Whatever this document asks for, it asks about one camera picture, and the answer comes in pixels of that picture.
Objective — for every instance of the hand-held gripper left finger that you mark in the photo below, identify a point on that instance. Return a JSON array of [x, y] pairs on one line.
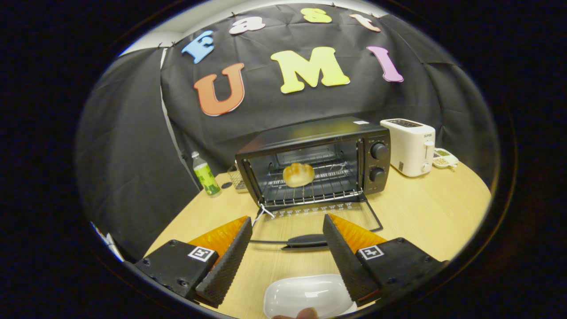
[[230, 261]]

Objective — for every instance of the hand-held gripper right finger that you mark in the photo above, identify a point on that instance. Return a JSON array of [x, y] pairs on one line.
[[345, 261]]

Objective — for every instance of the golden bread bun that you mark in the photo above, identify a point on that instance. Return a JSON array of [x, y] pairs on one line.
[[299, 175]]

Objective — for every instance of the black toaster oven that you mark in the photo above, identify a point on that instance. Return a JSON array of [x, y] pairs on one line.
[[310, 133]]

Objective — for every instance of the white pop-up toaster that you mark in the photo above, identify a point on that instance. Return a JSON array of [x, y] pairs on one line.
[[409, 148]]

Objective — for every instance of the white square plate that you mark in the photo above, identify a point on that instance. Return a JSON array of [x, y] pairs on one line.
[[305, 292]]

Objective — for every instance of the small clear glass cup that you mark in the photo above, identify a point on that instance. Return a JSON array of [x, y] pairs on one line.
[[238, 180]]

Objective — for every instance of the green label drink bottle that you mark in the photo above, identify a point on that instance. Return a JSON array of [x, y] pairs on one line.
[[207, 177]]

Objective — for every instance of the white divided snack dish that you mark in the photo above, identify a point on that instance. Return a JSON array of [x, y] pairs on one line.
[[444, 158]]

